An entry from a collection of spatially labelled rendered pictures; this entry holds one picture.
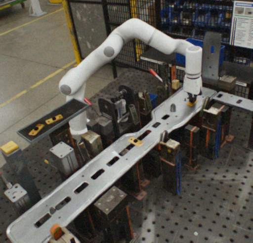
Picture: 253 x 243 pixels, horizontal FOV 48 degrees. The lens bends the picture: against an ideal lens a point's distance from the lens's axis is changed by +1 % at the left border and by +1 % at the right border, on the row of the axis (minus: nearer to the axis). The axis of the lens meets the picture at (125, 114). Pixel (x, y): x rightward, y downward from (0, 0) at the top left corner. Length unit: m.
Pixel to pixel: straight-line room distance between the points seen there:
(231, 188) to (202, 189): 0.15
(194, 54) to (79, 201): 0.92
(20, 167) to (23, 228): 0.32
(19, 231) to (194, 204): 0.86
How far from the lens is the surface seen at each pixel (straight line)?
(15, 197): 1.32
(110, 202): 1.20
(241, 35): 2.06
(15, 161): 1.43
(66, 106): 1.56
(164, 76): 1.75
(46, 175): 1.88
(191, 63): 1.57
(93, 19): 4.21
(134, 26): 1.53
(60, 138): 1.52
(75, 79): 1.72
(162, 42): 1.53
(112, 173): 1.34
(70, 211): 1.25
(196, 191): 1.64
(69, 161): 1.36
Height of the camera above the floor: 1.97
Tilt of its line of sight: 35 degrees down
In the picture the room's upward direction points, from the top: 8 degrees counter-clockwise
